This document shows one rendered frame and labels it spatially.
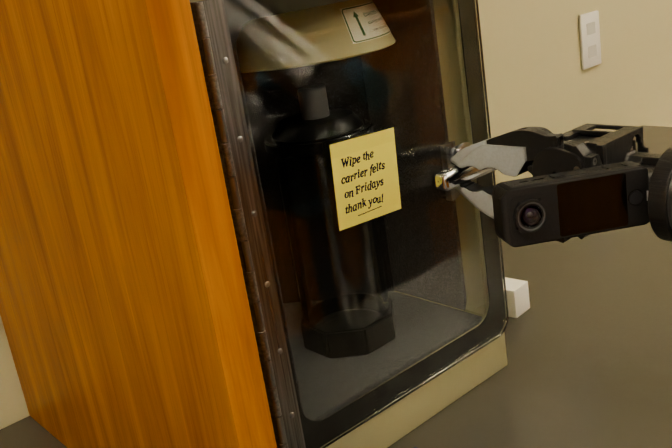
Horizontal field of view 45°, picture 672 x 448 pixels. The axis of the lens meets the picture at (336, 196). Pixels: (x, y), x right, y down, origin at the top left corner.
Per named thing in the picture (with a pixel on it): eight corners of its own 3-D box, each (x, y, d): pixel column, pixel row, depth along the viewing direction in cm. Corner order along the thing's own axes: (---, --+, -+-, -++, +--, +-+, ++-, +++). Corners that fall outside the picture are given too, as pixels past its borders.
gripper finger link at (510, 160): (485, 149, 76) (570, 164, 69) (443, 166, 73) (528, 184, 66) (483, 117, 75) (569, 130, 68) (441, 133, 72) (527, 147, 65)
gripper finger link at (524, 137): (498, 171, 70) (586, 189, 64) (486, 177, 69) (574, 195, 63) (497, 119, 69) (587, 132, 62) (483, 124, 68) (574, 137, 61)
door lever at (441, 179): (406, 191, 74) (402, 164, 74) (472, 164, 80) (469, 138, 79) (450, 198, 70) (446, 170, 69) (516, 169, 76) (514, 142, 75)
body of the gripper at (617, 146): (584, 203, 72) (721, 222, 62) (526, 234, 66) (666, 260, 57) (579, 119, 69) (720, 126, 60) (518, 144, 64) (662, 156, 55)
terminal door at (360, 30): (286, 466, 70) (194, -4, 58) (504, 328, 88) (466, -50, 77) (291, 470, 69) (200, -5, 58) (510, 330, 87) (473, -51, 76)
